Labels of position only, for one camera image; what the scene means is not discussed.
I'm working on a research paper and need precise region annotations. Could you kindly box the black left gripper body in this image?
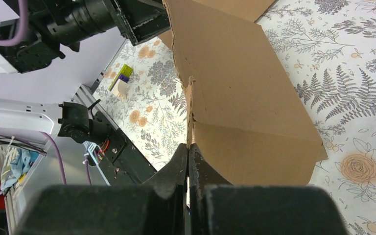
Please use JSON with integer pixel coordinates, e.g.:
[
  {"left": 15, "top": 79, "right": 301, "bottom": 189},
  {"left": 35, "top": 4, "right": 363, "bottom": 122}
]
[{"left": 112, "top": 0, "right": 170, "bottom": 46}]

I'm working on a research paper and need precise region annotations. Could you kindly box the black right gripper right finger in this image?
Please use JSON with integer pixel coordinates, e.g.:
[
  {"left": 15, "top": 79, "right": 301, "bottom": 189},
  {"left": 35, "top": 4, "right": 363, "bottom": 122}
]
[{"left": 188, "top": 144, "right": 347, "bottom": 235}]

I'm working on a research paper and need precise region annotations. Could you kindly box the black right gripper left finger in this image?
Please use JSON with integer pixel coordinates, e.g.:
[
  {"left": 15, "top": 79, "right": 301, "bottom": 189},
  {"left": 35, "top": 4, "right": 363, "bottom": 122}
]
[{"left": 15, "top": 143, "right": 188, "bottom": 235}]

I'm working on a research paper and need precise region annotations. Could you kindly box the cardboard box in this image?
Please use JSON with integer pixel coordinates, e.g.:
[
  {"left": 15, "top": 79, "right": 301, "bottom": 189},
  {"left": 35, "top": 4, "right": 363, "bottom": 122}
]
[{"left": 163, "top": 0, "right": 327, "bottom": 186}]

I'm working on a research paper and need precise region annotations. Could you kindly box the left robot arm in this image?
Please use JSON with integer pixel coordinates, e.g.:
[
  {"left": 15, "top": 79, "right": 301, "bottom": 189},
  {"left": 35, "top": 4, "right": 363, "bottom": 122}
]
[{"left": 0, "top": 0, "right": 169, "bottom": 141}]

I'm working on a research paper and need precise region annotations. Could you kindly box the small green purple block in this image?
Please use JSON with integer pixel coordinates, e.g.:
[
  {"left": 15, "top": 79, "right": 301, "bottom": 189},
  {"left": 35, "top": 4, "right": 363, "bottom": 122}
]
[{"left": 108, "top": 64, "right": 133, "bottom": 98}]

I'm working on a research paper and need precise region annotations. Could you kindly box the blue cloth off table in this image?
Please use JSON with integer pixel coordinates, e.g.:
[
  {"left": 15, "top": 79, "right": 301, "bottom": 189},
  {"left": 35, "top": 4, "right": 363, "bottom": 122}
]
[{"left": 0, "top": 147, "right": 39, "bottom": 191}]

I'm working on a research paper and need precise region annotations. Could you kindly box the floral patterned table mat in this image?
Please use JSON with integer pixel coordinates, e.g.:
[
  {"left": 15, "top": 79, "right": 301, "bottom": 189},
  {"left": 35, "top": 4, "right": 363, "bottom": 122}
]
[{"left": 94, "top": 0, "right": 376, "bottom": 235}]

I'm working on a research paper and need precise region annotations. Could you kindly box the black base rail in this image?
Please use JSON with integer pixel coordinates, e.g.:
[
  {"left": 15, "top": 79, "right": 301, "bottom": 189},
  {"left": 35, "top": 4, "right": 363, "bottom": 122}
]
[{"left": 83, "top": 112, "right": 157, "bottom": 186}]

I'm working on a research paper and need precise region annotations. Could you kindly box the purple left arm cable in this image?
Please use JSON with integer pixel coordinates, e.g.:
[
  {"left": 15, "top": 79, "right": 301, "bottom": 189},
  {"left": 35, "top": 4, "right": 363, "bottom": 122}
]
[{"left": 0, "top": 0, "right": 93, "bottom": 186}]

